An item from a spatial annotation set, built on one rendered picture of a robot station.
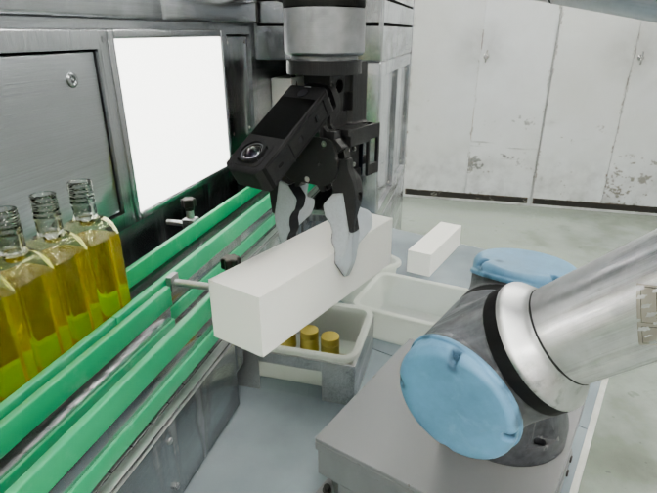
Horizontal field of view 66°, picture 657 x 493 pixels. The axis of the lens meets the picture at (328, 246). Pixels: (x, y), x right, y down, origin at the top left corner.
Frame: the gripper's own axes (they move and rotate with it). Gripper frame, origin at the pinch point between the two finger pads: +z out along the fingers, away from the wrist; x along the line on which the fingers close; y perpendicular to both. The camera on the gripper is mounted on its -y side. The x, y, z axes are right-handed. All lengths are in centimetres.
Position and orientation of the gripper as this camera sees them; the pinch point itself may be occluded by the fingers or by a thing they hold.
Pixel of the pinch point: (313, 259)
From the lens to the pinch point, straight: 53.8
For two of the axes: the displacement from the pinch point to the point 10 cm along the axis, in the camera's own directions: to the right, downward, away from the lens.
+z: 0.0, 9.2, 3.9
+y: 5.7, -3.2, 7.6
